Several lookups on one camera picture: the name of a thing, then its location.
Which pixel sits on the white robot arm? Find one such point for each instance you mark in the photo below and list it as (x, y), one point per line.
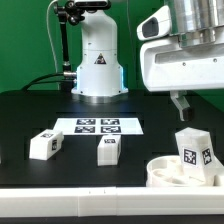
(99, 76)

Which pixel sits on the white front fence bar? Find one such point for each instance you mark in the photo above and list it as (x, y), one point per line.
(110, 201)

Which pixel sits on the white marker sheet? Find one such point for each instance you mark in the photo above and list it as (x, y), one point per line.
(98, 126)

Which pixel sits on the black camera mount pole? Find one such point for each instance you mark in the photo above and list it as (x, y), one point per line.
(67, 14)

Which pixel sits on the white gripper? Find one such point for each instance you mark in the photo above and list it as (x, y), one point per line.
(183, 49)

